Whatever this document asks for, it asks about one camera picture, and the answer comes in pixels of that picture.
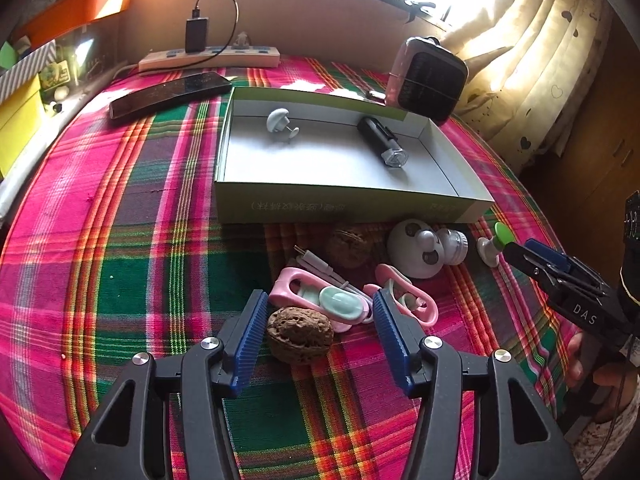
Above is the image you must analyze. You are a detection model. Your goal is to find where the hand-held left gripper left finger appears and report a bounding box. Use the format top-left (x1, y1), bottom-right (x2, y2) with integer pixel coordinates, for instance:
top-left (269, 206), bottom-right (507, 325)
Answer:
top-left (60, 289), bottom-right (270, 480)

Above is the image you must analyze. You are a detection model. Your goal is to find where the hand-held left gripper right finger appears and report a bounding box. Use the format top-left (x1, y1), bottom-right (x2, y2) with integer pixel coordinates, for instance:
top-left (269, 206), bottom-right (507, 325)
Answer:
top-left (372, 287), bottom-right (583, 480)

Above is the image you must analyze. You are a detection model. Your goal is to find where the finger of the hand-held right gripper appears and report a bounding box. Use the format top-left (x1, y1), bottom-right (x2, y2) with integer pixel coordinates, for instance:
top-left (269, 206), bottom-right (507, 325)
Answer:
top-left (524, 238), bottom-right (620, 292)
top-left (504, 242), bottom-right (608, 311)

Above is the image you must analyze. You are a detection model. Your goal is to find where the green and white suction hook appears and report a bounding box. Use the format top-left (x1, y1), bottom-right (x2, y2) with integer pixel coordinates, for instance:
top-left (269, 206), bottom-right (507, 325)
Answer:
top-left (476, 221), bottom-right (512, 268)

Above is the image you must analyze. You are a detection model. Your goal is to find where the pink clip with mint pad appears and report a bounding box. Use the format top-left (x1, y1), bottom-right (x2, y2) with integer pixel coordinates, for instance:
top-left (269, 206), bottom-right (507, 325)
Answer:
top-left (268, 266), bottom-right (375, 333)
top-left (362, 263), bottom-right (440, 330)

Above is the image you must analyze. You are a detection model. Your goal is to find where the brown walnut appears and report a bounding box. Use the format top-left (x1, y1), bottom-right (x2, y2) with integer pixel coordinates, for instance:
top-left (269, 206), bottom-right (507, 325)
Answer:
top-left (327, 226), bottom-right (372, 270)
top-left (266, 306), bottom-right (334, 368)

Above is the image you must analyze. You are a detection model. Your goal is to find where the white ribbed cap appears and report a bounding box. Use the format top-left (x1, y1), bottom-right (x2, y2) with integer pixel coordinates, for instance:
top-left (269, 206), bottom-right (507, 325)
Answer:
top-left (437, 227), bottom-right (470, 266)

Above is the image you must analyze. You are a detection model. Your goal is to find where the green and white cardboard box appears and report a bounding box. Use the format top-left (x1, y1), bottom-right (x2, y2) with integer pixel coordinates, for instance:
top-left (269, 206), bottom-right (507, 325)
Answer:
top-left (214, 86), bottom-right (496, 225)

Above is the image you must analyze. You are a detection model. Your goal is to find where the person's right forearm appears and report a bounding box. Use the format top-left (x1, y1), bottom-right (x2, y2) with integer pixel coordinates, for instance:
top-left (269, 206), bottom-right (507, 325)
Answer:
top-left (569, 394), bottom-right (640, 478)

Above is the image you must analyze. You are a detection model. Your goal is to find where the person's right hand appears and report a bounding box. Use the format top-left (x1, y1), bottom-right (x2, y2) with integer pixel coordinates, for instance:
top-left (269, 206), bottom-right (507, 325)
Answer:
top-left (566, 331), bottom-right (640, 423)

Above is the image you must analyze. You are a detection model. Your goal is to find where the white round device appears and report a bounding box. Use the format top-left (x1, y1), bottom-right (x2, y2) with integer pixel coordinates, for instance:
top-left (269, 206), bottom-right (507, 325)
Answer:
top-left (387, 217), bottom-right (446, 279)

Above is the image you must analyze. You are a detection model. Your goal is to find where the dark wooden cabinet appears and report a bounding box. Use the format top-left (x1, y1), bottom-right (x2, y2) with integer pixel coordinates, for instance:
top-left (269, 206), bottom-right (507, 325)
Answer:
top-left (520, 0), bottom-right (640, 271)

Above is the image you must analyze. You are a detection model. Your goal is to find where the plaid tablecloth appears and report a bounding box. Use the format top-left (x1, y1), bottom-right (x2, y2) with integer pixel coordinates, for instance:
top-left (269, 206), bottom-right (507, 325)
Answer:
top-left (0, 55), bottom-right (586, 480)

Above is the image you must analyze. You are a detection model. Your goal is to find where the cream patterned curtain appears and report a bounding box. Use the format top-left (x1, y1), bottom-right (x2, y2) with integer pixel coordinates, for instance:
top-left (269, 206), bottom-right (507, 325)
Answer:
top-left (440, 0), bottom-right (616, 171)

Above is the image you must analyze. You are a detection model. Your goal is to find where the black flashlight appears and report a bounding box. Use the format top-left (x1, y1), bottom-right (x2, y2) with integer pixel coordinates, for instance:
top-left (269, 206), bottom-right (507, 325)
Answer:
top-left (356, 116), bottom-right (406, 171)

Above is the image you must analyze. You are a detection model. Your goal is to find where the pink and black heater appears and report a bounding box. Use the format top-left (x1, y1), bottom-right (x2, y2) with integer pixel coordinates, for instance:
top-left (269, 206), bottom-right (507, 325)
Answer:
top-left (384, 36), bottom-right (469, 125)

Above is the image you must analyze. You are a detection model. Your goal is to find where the grey mushroom-shaped hook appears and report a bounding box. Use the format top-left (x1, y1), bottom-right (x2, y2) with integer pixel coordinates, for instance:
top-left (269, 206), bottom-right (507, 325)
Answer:
top-left (266, 107), bottom-right (301, 142)

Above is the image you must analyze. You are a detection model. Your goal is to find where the black smartphone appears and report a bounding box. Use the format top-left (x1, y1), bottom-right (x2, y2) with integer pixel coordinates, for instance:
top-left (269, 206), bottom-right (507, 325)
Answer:
top-left (108, 71), bottom-right (234, 121)

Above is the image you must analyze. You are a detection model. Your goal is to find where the beige power strip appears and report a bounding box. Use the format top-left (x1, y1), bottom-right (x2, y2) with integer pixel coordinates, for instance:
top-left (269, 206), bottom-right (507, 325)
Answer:
top-left (138, 45), bottom-right (281, 72)

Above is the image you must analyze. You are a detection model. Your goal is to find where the black charger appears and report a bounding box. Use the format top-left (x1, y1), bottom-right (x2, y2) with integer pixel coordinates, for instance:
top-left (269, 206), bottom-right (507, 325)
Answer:
top-left (185, 17), bottom-right (209, 54)

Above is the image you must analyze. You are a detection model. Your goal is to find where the yellow box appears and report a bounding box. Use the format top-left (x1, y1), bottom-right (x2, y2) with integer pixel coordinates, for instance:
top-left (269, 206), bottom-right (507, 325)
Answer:
top-left (0, 75), bottom-right (43, 181)

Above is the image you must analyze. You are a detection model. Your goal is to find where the green printed packet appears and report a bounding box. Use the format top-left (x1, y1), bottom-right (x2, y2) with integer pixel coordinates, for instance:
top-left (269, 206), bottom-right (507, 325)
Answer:
top-left (40, 59), bottom-right (70, 92)

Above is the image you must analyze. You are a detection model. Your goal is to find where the striped box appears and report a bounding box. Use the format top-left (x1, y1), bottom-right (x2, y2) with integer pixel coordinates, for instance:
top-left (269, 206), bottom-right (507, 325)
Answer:
top-left (0, 40), bottom-right (57, 101)

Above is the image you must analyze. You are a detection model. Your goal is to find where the orange tray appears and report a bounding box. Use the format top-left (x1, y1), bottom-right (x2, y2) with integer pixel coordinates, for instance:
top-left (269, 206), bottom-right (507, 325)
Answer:
top-left (12, 0), bottom-right (136, 43)

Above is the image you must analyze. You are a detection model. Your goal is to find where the black window handle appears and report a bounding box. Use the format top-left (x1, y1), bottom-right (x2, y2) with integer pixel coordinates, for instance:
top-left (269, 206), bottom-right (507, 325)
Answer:
top-left (400, 1), bottom-right (436, 25)

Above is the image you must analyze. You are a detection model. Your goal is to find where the black cable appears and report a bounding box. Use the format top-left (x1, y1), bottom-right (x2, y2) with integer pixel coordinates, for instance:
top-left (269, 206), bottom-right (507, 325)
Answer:
top-left (191, 0), bottom-right (240, 68)

